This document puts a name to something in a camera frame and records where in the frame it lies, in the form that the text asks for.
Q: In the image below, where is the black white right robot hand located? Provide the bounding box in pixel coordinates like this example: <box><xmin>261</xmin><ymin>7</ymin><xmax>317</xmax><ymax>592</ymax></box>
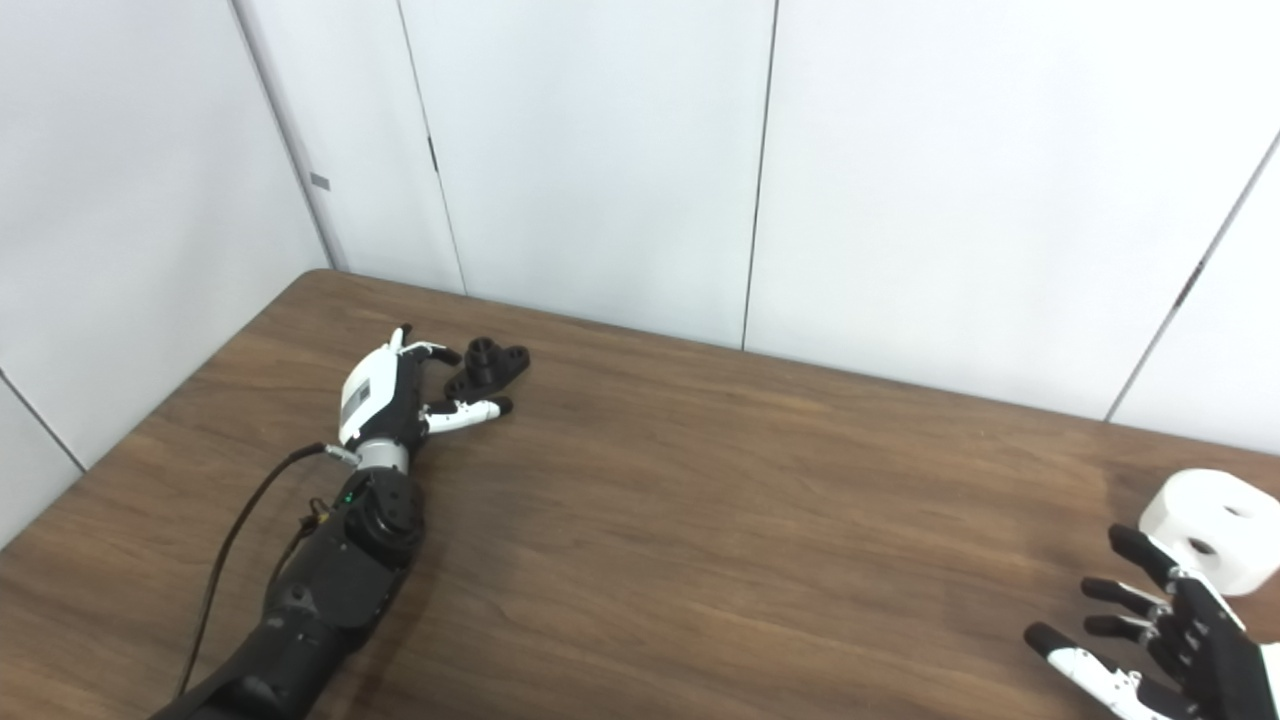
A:
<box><xmin>1024</xmin><ymin>524</ymin><xmax>1280</xmax><ymax>720</ymax></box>

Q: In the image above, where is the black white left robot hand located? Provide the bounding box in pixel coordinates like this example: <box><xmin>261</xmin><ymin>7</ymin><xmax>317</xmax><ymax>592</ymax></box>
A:
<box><xmin>338</xmin><ymin>323</ymin><xmax>514</xmax><ymax>451</ymax></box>

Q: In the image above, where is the black plastic flanged holder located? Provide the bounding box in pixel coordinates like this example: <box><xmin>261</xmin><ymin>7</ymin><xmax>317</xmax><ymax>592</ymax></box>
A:
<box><xmin>443</xmin><ymin>338</ymin><xmax>531</xmax><ymax>401</ymax></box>

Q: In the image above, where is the round white plastic piece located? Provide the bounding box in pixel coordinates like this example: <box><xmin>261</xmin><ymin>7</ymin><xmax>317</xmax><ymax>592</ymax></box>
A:
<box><xmin>1139</xmin><ymin>469</ymin><xmax>1280</xmax><ymax>597</ymax></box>

